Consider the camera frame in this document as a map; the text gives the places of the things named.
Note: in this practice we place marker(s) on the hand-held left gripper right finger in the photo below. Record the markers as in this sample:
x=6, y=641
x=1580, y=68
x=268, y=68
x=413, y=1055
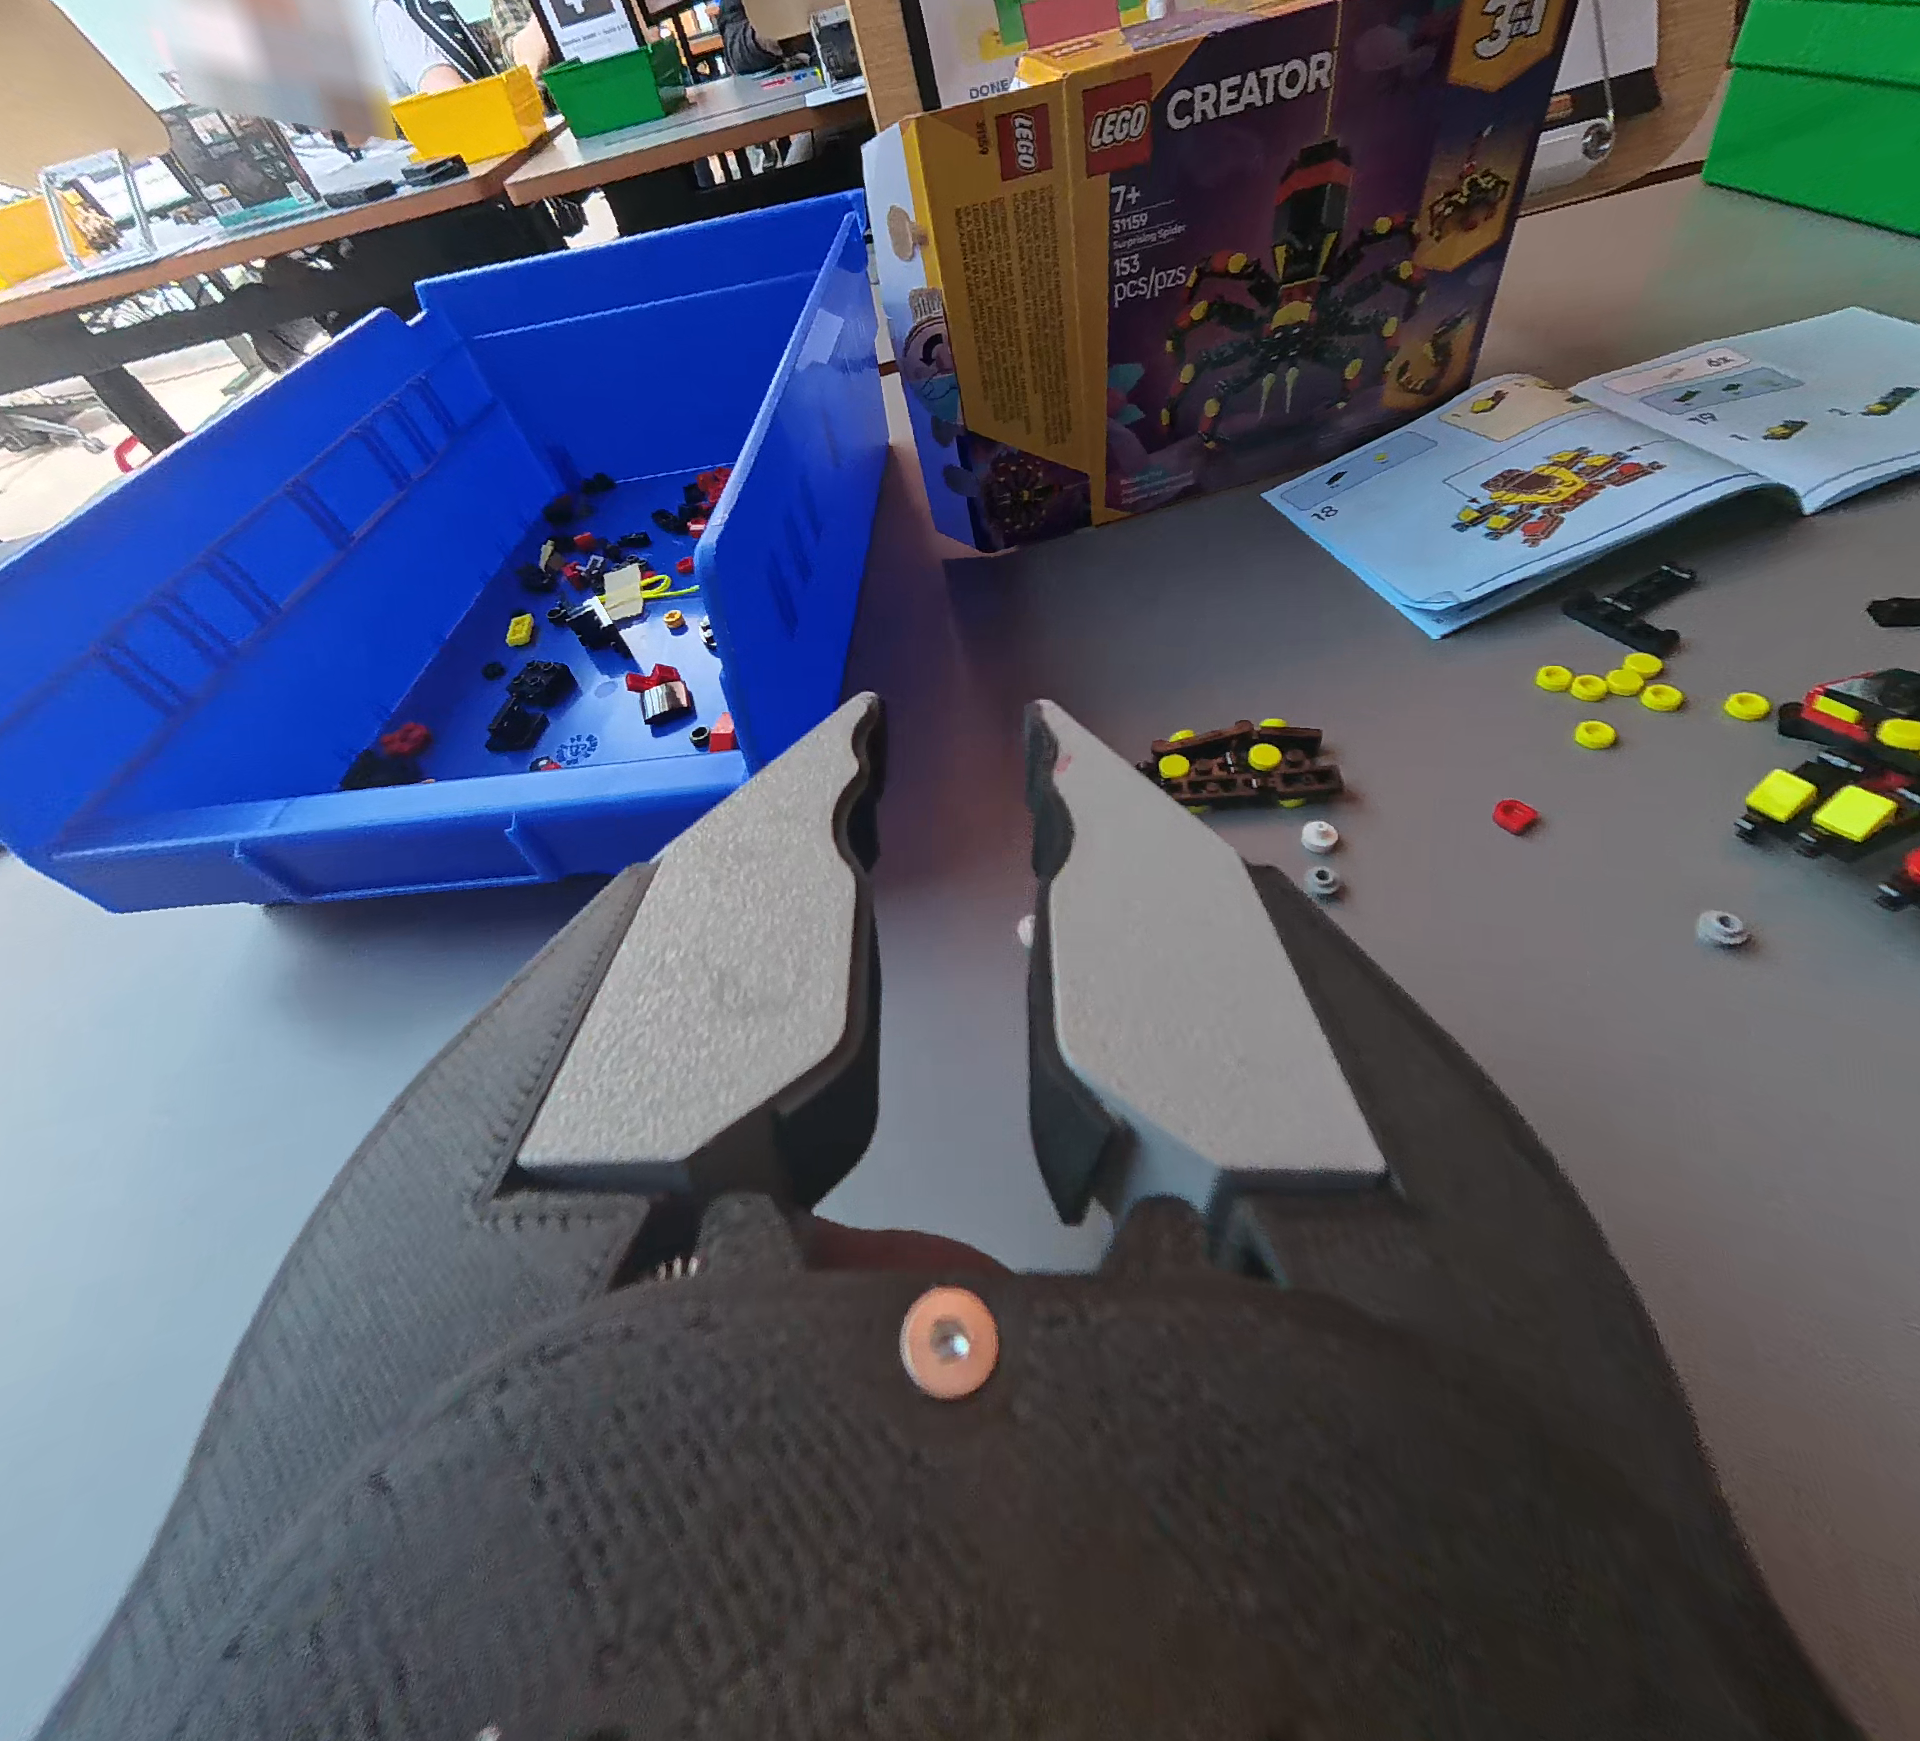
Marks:
x=1184, y=1021

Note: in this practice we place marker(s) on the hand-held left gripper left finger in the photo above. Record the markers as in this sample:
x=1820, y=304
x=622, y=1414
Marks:
x=721, y=1005

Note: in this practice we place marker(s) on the black lego leg assembly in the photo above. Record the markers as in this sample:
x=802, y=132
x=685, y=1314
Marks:
x=1239, y=768

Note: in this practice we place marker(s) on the small red lego piece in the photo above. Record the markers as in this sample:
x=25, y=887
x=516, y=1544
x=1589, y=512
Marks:
x=1518, y=815

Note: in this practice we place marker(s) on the pile of loose lego pieces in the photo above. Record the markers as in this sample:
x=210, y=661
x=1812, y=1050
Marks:
x=601, y=617

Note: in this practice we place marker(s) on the long black lego plate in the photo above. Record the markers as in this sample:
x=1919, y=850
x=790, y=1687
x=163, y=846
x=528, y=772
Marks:
x=1613, y=625

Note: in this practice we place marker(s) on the short black lego plate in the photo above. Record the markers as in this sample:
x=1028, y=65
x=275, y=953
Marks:
x=1650, y=582

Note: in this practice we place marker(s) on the black yellow lego spider body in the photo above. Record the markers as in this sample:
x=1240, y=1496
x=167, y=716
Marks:
x=1844, y=797

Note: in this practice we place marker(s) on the purple yellow lego set box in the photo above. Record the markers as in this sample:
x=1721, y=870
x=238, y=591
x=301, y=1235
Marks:
x=1275, y=242

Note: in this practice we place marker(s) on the black lego connector bar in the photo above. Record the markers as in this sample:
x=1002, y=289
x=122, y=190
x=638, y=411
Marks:
x=1895, y=613

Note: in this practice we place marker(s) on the cluster of yellow round tiles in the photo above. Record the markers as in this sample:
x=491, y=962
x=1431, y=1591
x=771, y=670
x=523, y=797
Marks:
x=1625, y=683

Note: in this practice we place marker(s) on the blue plastic bin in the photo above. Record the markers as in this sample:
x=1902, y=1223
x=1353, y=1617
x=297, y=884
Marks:
x=299, y=497

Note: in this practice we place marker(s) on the light blue instruction booklet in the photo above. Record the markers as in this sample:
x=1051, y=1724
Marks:
x=1650, y=453

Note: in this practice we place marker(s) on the wooden edged desk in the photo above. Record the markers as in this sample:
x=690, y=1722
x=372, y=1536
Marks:
x=675, y=121
x=225, y=256

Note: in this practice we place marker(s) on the small green plastic bin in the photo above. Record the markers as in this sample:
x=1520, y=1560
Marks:
x=609, y=92

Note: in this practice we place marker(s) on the yellow plastic bin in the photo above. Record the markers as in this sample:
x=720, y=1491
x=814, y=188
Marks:
x=466, y=114

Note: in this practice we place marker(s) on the clear acrylic box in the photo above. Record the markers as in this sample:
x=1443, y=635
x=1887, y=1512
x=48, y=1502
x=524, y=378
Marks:
x=98, y=209

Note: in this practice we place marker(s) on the large green plastic bin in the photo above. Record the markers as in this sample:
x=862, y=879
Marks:
x=1830, y=92

